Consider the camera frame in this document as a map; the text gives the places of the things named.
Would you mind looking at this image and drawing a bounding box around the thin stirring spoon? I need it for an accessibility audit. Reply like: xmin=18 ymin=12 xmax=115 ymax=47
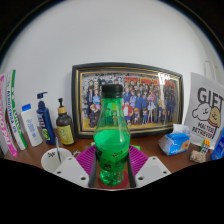
xmin=54 ymin=136 xmax=63 ymax=164

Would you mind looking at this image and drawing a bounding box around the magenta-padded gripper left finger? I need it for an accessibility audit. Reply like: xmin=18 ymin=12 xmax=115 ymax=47
xmin=53 ymin=145 xmax=98 ymax=189

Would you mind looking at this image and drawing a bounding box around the small patterned brown box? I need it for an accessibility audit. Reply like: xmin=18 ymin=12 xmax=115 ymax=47
xmin=189 ymin=149 xmax=207 ymax=164

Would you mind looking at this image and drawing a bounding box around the green plastic drink bottle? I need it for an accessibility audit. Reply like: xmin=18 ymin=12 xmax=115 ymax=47
xmin=92 ymin=84 xmax=132 ymax=187

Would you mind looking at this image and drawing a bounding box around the pink shuttlecock tube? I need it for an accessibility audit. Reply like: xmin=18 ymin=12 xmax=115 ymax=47
xmin=0 ymin=73 xmax=18 ymax=158

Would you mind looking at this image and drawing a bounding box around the white bottle with blue cap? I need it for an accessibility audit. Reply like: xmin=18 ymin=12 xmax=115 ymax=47
xmin=20 ymin=103 xmax=44 ymax=148

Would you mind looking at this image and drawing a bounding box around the dark blue pump bottle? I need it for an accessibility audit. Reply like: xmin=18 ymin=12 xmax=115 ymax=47
xmin=36 ymin=91 xmax=57 ymax=146

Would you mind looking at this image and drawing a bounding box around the blue tissue pack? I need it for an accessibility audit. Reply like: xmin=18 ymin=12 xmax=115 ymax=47
xmin=157 ymin=123 xmax=192 ymax=157

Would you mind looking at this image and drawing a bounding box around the blue box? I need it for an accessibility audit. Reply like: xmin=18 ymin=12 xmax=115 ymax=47
xmin=210 ymin=128 xmax=224 ymax=161

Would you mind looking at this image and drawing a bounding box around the white blue green shuttlecock tube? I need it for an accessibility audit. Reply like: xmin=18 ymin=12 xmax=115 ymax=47
xmin=4 ymin=69 xmax=28 ymax=151

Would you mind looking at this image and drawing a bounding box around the brown pump bottle yellow label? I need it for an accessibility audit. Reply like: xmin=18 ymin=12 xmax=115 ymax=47
xmin=55 ymin=97 xmax=76 ymax=147

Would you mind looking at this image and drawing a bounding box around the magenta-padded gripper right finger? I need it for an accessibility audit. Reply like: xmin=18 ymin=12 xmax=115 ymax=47
xmin=126 ymin=145 xmax=172 ymax=189

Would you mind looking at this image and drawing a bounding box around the framed cartoon group picture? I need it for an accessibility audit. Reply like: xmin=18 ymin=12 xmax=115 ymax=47
xmin=71 ymin=62 xmax=184 ymax=139

